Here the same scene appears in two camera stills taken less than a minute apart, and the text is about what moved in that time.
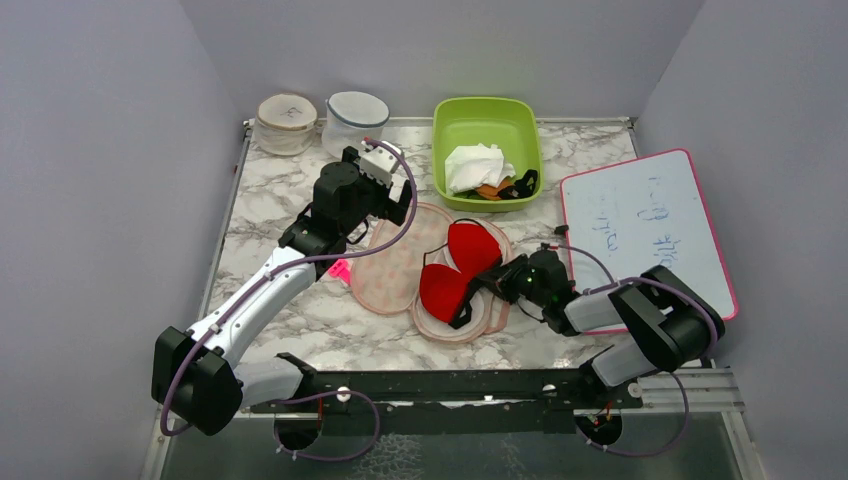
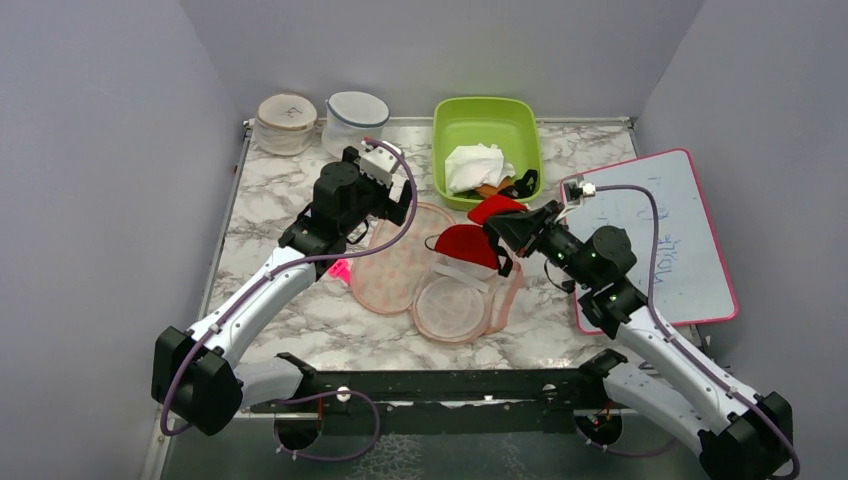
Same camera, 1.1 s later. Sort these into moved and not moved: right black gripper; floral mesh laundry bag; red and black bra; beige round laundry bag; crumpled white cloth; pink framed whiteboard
Moved: right black gripper; red and black bra
Not moved: beige round laundry bag; floral mesh laundry bag; crumpled white cloth; pink framed whiteboard
